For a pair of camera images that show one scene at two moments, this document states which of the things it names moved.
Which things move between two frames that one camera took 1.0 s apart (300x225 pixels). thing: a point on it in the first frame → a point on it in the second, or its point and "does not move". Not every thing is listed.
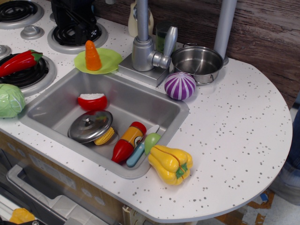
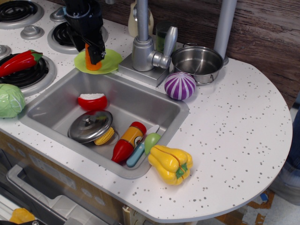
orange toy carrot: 93,60 does not move
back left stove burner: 17,14 does not move
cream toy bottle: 132,23 does not move
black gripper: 69,13 → 84,19
